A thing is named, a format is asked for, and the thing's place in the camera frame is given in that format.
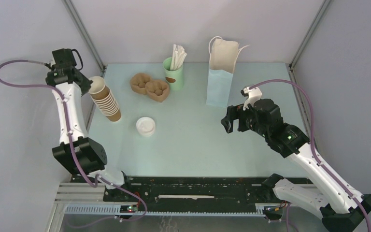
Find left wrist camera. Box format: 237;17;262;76
52;48;84;71

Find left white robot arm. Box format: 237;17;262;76
45;64;133;201

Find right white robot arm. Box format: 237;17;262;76
221;99;371;232

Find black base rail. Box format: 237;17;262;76
67;176;286;218

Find brown pulp cup carrier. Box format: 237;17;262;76
129;73;170;102

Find brown paper coffee cup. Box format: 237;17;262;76
88;76;110;100

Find green cup holder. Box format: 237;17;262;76
162;57;184;90

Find light blue paper bag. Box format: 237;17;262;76
206;36;247;108

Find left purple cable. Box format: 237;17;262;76
0;59;148;223

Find stack of brown paper cups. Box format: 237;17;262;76
91;91;122;122

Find purple cable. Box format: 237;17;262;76
249;78;371;232
0;59;148;223

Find white wrapped straws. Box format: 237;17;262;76
169;44;187;71

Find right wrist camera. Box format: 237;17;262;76
240;87;262;111

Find stack of white lids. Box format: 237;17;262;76
136;117;156;137

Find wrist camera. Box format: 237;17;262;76
240;87;262;111
52;48;84;71

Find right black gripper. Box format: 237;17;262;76
220;103;269;138

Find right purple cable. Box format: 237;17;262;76
249;78;371;232

